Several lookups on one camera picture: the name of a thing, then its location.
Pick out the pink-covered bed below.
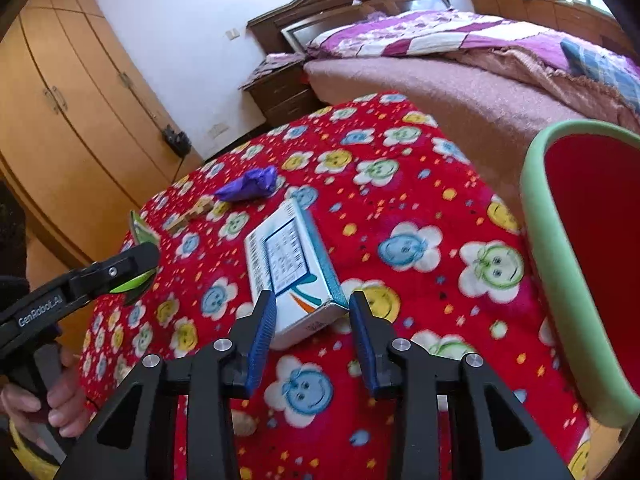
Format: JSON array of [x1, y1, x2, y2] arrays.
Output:
[[302, 7, 640, 201]]

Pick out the purple and white quilt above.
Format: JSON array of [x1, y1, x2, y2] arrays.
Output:
[[306, 8, 640, 86]]

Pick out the black wall-hung device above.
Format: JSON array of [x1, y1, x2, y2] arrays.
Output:
[[161, 127, 193, 157]]

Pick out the dark wooden headboard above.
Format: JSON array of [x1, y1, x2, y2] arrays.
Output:
[[246, 0, 447, 56]]

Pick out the white and blue cardboard box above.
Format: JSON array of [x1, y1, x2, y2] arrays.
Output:
[[243, 199, 349, 351]]

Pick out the blue plaid cloth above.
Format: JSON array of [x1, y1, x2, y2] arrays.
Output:
[[560, 37, 640, 112]]

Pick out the person's left hand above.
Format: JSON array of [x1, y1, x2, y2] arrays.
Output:
[[0, 347, 88, 442]]

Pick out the person's black fuzzy clothing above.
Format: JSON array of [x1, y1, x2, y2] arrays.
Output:
[[0, 180, 30, 306]]

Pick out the green snack packet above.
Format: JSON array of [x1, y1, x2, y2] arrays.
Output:
[[112, 209, 162, 296]]

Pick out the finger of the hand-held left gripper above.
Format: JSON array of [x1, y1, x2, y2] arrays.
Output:
[[67, 244, 162, 306], [122, 280, 157, 307]]

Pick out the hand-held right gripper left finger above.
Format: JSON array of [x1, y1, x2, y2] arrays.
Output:
[[52, 289, 278, 480]]

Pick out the purple crumpled wrapper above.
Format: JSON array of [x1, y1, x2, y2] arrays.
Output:
[[214, 166, 277, 203]]

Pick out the red floral blanket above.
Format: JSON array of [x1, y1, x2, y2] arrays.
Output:
[[77, 91, 593, 480]]

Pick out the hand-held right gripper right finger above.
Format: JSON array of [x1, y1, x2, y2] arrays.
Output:
[[349, 290, 575, 480]]

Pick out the light wooden wardrobe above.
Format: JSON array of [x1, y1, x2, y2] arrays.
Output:
[[0, 0, 203, 271]]

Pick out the pink fringed blanket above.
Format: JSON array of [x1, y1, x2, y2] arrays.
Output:
[[450, 45, 640, 127]]

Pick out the dark wooden nightstand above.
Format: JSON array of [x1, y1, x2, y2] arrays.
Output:
[[242, 62, 326, 126]]

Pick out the red bin with green rim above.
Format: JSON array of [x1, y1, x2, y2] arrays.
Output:
[[520, 120, 640, 428]]

